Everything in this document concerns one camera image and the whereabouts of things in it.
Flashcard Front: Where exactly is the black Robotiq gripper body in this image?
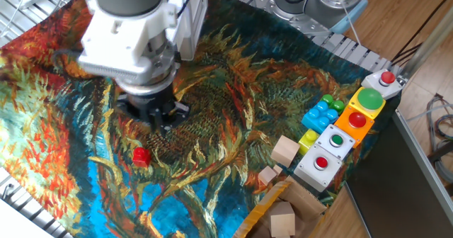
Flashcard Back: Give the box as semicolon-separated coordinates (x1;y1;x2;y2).
117;84;178;121

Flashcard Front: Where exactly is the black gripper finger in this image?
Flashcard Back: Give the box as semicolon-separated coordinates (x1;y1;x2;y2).
160;102;191;133

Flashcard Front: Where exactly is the red toy building block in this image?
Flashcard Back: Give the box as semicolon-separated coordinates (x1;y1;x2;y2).
132;147;152;169

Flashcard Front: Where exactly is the white plastic drawer cabinet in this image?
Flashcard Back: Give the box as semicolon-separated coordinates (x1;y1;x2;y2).
166;0;210;62

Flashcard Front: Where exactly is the sunflower painting table cloth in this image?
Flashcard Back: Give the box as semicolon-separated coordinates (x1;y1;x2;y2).
0;0;401;238

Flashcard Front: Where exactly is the small wooden cube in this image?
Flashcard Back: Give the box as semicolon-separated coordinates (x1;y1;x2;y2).
257;165;278;186

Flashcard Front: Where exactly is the large wooden cube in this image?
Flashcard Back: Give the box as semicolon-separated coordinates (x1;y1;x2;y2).
270;135;301;169

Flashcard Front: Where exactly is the yellow-green toy building block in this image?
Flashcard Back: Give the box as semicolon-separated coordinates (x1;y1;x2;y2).
298;128;321;157

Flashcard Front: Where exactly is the blue toy building block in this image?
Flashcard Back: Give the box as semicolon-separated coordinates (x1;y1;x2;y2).
301;101;340;135

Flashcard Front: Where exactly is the large white box red button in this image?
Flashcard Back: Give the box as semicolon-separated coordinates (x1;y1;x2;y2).
293;144;343;193

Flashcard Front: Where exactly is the wooden block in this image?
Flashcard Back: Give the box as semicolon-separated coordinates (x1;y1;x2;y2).
270;201;297;238

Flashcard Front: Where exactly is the cardboard box with shipping label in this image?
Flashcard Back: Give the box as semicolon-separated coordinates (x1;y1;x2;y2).
231;176;328;238

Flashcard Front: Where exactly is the white box green button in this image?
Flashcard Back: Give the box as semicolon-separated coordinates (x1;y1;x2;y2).
314;123;356;161

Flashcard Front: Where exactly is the green toy building block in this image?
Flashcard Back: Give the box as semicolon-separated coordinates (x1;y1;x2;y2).
320;93;346;115

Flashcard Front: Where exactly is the orange box red button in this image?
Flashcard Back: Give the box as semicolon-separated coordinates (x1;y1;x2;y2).
333;105;375;149

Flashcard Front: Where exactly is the yellow box green dome button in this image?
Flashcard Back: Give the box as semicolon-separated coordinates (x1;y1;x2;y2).
348;86;386;120

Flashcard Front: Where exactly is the small white box red button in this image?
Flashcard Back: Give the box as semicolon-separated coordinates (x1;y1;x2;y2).
360;69;404;101

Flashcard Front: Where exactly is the dark grey panel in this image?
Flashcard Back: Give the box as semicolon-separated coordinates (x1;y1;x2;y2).
345;110;450;238

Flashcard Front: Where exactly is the white wrist mounting bracket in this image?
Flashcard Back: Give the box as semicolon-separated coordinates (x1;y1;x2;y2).
77;0;178;86

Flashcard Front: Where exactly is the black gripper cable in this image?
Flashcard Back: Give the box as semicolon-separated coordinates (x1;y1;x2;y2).
159;0;195;18

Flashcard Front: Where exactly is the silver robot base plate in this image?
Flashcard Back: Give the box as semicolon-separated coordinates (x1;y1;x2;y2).
253;0;340;37

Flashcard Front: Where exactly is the aluminium frame post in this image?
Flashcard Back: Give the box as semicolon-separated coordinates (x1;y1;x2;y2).
399;14;453;81

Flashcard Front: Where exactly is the grey floor cable bundle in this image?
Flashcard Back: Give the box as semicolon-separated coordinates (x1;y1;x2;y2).
426;93;453;182

